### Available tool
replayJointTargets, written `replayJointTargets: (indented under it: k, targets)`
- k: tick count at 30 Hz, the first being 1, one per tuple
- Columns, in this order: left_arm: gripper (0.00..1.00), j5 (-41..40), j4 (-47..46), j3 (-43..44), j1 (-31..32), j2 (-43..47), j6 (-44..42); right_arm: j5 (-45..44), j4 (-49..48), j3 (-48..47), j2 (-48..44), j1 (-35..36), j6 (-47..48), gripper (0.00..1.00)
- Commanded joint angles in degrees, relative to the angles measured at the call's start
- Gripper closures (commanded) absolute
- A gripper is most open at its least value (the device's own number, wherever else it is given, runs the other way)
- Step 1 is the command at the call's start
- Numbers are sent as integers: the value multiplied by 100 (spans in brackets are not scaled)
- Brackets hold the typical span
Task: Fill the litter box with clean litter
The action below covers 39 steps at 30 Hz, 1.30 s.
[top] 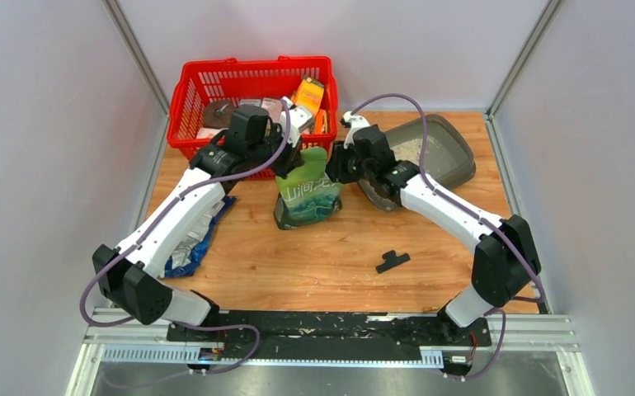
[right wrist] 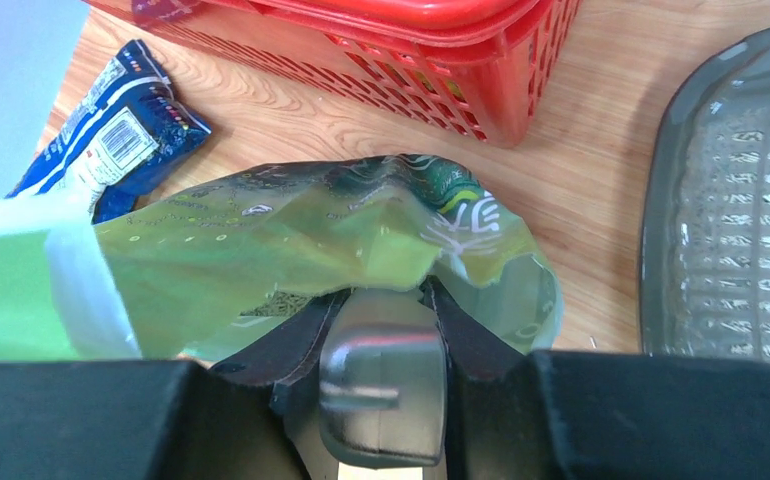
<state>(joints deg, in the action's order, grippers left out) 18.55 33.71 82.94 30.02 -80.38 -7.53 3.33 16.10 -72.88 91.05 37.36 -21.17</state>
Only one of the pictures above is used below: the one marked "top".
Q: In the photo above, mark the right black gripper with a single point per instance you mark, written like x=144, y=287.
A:
x=334, y=170

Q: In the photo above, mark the brown round lid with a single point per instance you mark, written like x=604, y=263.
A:
x=218, y=114

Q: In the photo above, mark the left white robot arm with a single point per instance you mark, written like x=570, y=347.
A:
x=128, y=274

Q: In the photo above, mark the pink grey small box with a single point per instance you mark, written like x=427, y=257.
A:
x=274, y=108

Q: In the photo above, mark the teal small box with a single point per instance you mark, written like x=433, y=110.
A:
x=250, y=102

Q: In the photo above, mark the grey litter box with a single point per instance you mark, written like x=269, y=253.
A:
x=447, y=156

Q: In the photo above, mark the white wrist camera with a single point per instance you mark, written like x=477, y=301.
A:
x=296, y=121
x=353, y=122

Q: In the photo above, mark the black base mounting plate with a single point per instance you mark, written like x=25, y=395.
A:
x=329, y=336

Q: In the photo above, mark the black bag clip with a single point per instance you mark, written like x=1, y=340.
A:
x=391, y=259

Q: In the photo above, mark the red plastic shopping basket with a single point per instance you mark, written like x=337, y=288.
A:
x=203, y=82

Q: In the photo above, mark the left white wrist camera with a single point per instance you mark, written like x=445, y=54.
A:
x=296, y=121

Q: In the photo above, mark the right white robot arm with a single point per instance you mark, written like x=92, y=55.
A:
x=505, y=258

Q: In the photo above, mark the colourful sponge pack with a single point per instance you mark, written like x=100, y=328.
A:
x=309, y=94

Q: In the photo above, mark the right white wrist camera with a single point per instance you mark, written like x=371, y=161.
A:
x=353, y=122

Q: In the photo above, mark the white pink sponge pack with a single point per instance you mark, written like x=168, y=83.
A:
x=209, y=133

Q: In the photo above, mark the green cat litter bag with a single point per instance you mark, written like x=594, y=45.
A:
x=307, y=195

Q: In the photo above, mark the blue silver snack bag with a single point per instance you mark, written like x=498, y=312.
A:
x=187, y=256

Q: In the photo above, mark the orange packet in basket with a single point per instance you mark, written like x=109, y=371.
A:
x=321, y=122

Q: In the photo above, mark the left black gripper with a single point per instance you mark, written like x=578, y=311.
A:
x=292, y=160

